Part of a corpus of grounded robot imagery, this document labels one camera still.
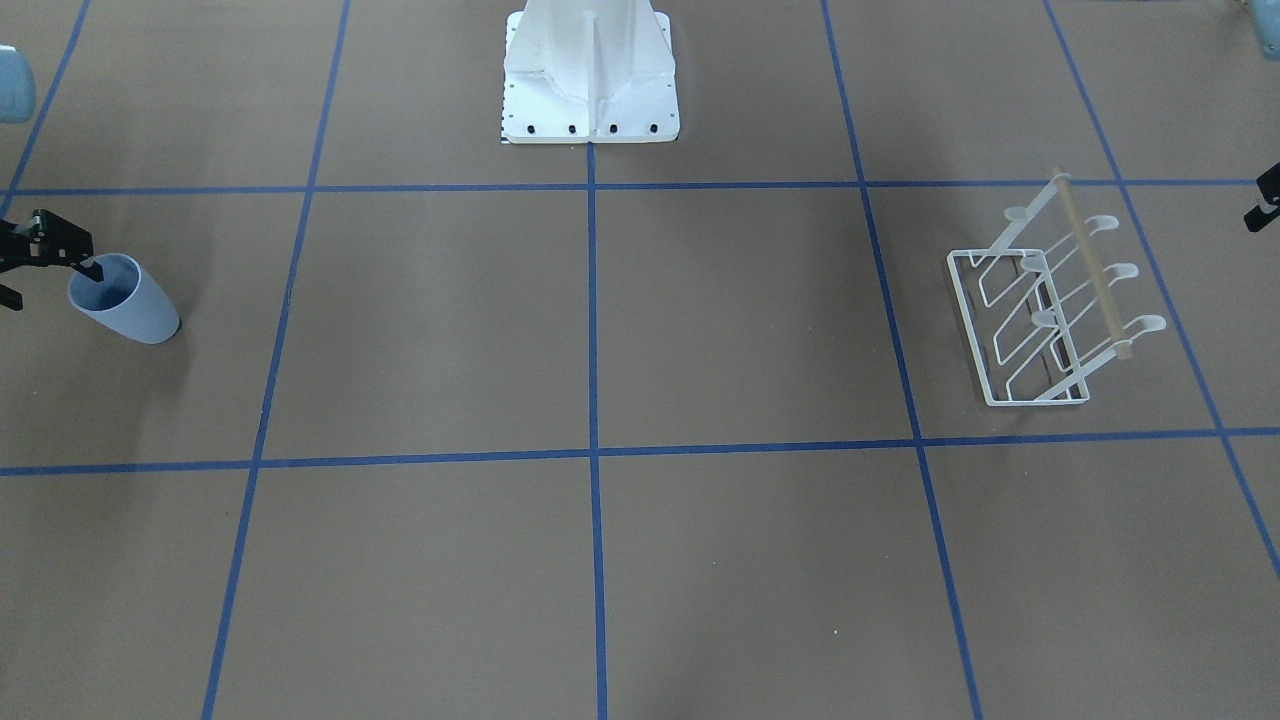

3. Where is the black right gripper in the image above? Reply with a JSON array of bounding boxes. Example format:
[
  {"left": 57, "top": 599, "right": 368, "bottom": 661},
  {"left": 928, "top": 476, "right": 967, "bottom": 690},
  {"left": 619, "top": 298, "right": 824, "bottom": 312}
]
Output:
[{"left": 0, "top": 209, "right": 104, "bottom": 311}]

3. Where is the light blue plastic cup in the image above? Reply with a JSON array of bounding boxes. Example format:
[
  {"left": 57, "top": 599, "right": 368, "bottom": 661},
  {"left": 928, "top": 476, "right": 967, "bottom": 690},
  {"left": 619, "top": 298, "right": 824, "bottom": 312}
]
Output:
[{"left": 67, "top": 252, "right": 180, "bottom": 345}]

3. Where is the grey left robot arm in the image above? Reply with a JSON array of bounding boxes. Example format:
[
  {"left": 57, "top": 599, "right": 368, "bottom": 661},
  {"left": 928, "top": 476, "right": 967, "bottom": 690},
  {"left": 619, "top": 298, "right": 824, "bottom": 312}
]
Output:
[{"left": 1243, "top": 1, "right": 1279, "bottom": 233}]

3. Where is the white wire cup holder rack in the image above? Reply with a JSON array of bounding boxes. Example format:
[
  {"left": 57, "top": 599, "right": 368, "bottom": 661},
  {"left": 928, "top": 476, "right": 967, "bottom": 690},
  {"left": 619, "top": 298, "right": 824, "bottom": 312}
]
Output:
[{"left": 946, "top": 167, "right": 1167, "bottom": 407}]

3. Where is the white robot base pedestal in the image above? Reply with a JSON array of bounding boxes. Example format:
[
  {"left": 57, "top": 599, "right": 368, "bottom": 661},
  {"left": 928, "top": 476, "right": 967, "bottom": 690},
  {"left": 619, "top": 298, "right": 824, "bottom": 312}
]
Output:
[{"left": 500, "top": 1, "right": 681, "bottom": 145}]

